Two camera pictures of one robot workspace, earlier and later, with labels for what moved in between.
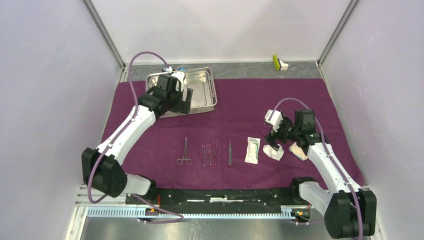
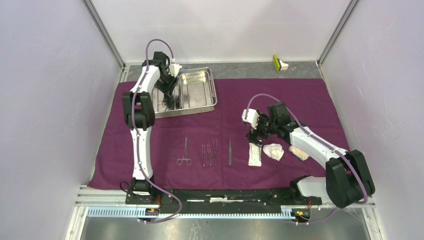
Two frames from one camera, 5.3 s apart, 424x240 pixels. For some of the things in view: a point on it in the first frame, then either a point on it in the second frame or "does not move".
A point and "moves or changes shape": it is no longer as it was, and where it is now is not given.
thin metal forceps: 215,151 does not move
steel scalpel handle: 230,153 does not move
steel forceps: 209,154 does not move
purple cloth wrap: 223,147 does not move
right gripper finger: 274,145 to 258,142
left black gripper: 182,106 to 169,88
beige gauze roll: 298,151 does not move
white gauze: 272,153 does not move
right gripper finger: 266,139 to 252,137
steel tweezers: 203,153 does not move
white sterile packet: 253,145 moves or changes shape
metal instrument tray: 202,83 does not move
